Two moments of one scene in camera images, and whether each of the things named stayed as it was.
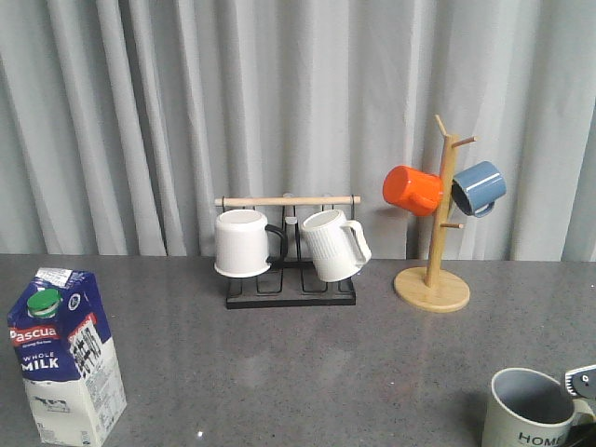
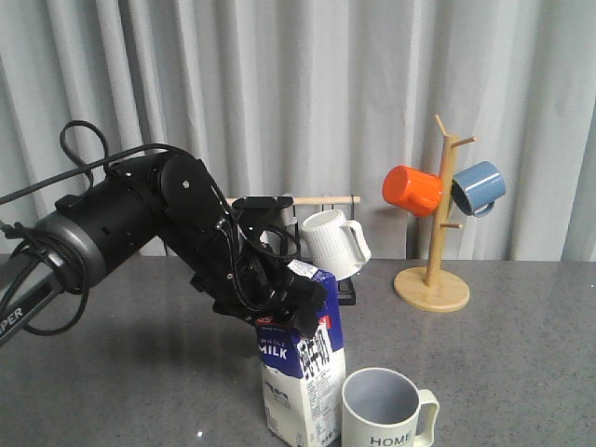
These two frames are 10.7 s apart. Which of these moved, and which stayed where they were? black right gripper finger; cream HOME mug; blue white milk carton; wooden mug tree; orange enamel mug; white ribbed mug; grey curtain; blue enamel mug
Moved: cream HOME mug; blue white milk carton; black right gripper finger
Stayed: white ribbed mug; grey curtain; wooden mug tree; blue enamel mug; orange enamel mug
